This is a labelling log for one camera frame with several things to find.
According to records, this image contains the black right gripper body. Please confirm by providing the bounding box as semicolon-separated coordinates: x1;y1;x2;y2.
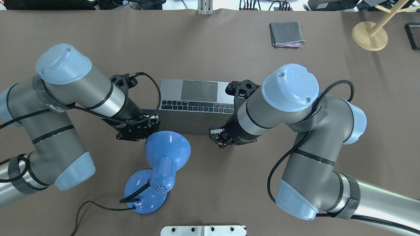
209;127;257;149

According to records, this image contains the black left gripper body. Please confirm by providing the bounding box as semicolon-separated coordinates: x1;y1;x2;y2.
116;114;160;141

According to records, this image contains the grey laptop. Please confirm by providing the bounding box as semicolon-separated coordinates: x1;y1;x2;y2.
157;79;235;136

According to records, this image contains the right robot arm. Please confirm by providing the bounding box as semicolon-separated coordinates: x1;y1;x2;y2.
209;63;419;235

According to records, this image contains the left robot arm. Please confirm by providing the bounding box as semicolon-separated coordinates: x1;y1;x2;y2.
1;44;159;207

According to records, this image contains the blue desk lamp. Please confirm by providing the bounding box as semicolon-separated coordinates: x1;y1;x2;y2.
120;130;191;214

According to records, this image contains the white mounting plate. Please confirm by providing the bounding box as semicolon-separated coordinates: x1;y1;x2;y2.
160;225;247;236

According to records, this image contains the folded grey cloth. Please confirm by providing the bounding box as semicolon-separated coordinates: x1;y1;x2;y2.
269;21;304;48

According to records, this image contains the wooden stand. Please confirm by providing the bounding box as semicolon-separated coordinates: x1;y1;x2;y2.
351;0;420;51

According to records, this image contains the black box at edge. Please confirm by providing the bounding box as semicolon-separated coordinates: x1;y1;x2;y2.
405;22;420;50

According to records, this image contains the braided left arm cable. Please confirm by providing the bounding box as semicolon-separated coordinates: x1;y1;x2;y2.
0;72;162;183

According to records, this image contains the braided arm cable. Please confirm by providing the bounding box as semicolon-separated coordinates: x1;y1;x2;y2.
267;80;420;232
0;72;162;183

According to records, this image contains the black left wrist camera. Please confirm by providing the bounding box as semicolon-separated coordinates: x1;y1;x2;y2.
110;73;138;97

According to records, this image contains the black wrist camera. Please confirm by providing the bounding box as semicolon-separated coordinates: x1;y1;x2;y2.
225;80;260;99
110;73;138;97

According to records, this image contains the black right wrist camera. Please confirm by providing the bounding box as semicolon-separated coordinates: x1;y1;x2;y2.
225;80;260;99

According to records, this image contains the black lamp power cord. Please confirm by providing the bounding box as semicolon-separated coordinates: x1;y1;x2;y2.
70;201;136;236

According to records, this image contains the braided right arm cable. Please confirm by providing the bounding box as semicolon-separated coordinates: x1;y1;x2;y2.
267;80;420;232

